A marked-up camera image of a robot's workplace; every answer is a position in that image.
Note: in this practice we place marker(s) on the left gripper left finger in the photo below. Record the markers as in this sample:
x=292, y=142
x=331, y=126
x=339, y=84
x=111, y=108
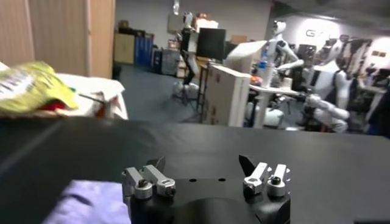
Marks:
x=161, y=181

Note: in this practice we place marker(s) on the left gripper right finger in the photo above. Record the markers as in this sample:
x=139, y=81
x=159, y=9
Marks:
x=259, y=176

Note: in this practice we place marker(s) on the lavender t-shirt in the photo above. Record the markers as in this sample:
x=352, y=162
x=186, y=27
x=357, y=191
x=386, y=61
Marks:
x=91, y=204

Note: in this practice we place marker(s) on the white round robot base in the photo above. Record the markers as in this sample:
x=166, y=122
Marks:
x=186, y=89

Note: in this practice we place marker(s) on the large black table cover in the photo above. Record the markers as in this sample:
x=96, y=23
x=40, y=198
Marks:
x=213, y=143

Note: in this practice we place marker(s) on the white adjustable side table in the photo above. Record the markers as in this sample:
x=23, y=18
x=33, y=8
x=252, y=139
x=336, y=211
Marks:
x=265, y=103

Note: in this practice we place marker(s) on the tall white cardboard box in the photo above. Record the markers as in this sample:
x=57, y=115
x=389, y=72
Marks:
x=225, y=97

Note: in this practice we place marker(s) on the white paper cup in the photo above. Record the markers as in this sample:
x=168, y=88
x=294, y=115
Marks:
x=287, y=83

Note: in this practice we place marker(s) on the white tumbler bottle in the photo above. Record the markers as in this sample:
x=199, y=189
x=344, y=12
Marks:
x=268, y=76

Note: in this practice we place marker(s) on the white humanoid robot with base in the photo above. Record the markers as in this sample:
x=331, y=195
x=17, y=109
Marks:
x=329, y=91

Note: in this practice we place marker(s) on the white tablecloth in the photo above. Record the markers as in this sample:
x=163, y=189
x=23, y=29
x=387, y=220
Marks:
x=100, y=88

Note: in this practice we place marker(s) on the clear water bottle blue cap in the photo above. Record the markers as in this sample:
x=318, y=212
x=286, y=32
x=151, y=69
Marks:
x=263, y=59

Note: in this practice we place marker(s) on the white curved machine housing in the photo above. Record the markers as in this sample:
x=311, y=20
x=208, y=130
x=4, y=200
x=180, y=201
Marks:
x=243, y=56

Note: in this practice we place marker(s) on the red garment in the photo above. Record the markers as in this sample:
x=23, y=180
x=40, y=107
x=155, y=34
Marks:
x=53, y=106

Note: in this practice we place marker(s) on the white humanoid robot slim arms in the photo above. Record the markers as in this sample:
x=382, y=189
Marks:
x=281, y=45

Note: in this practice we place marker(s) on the blue cabinet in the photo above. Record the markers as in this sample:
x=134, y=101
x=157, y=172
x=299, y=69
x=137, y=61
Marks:
x=143, y=48

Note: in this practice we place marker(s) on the black and white humanoid robot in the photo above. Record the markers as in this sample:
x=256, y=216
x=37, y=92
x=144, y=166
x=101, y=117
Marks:
x=187, y=45

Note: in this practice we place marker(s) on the beige cabinet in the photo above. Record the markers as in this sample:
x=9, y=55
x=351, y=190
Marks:
x=124, y=48

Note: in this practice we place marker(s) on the black monitor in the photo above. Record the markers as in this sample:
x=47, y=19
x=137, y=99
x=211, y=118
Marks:
x=211, y=44

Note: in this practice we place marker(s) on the yellow-green printed t-shirt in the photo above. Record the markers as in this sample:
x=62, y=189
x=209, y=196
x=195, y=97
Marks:
x=33, y=85

